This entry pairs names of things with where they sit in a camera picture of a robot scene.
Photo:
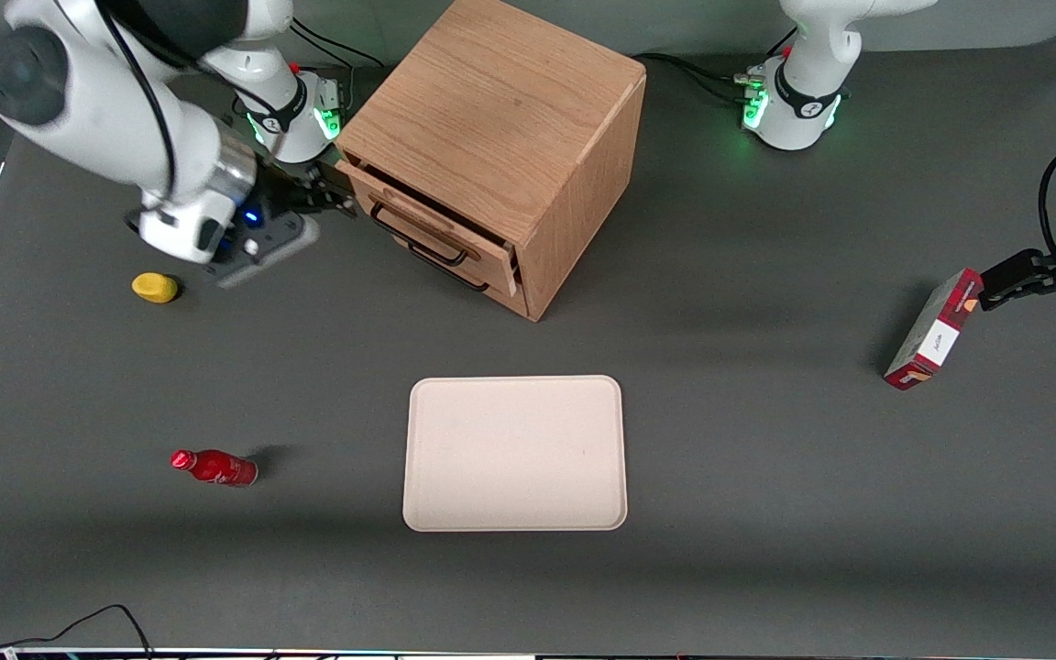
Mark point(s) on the wooden drawer cabinet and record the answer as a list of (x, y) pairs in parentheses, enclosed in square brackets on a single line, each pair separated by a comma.
[(500, 101)]

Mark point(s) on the red bottle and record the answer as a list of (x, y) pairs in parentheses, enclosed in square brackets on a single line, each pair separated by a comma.
[(221, 467)]

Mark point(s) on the red and white carton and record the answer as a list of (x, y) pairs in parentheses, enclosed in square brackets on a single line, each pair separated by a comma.
[(936, 335)]

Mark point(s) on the beige rectangular tray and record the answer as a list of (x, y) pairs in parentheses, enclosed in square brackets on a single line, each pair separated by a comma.
[(519, 454)]

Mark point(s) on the deep wooden drawer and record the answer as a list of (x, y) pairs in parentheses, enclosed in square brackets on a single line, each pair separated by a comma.
[(500, 291)]

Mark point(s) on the shallow wooden drawer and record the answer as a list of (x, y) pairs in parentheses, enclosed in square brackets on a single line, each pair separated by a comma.
[(427, 215)]

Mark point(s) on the small yellow object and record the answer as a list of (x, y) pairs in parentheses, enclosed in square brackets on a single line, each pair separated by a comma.
[(155, 288)]

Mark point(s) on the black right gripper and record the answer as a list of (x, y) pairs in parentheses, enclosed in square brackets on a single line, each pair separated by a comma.
[(288, 193)]

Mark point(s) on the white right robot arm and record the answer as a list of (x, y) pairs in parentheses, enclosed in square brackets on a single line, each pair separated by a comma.
[(97, 101)]

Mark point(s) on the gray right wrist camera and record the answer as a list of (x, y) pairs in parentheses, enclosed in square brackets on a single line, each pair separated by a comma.
[(280, 246)]

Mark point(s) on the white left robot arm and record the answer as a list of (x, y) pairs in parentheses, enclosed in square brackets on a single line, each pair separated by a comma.
[(812, 37)]

